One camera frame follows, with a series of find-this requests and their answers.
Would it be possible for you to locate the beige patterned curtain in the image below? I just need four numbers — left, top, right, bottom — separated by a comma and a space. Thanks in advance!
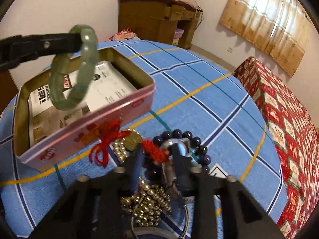
220, 0, 313, 77

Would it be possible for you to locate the pink metal tin box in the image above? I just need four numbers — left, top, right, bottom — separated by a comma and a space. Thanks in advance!
14, 48, 155, 171

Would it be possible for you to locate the purple storage box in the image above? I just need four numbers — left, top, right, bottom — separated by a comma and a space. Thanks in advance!
174, 28, 184, 39

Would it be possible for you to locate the brown wooden desk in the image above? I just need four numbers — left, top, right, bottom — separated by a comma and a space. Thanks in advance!
118, 0, 201, 49

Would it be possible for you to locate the printed paper leaflet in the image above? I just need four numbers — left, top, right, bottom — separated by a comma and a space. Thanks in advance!
28, 61, 137, 147

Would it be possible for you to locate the red patterned bed cover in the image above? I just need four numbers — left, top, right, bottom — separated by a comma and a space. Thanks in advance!
234, 57, 318, 238

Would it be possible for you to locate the clear glass bangle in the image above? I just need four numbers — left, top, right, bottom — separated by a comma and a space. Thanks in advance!
127, 204, 191, 238

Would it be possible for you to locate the green jade bangle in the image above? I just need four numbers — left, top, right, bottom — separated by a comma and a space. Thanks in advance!
49, 24, 99, 111

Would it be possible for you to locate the red string coin pendant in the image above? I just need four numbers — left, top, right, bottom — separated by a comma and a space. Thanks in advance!
89, 121, 168, 168

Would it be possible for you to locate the gold bead necklace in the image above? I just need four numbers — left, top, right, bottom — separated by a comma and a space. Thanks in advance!
120, 176, 173, 227

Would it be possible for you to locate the blue plaid table cloth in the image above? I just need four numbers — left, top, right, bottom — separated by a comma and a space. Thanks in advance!
1, 40, 288, 238

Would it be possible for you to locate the silver wrist watch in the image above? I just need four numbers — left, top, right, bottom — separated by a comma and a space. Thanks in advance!
160, 138, 194, 197

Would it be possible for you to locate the dark purple bead bracelet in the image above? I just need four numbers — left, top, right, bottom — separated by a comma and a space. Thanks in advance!
152, 128, 213, 175

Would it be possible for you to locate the pink floral bag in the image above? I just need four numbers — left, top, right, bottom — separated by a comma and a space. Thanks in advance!
109, 28, 137, 41

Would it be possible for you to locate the white pearl necklace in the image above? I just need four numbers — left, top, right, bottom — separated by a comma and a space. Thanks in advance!
112, 128, 144, 165

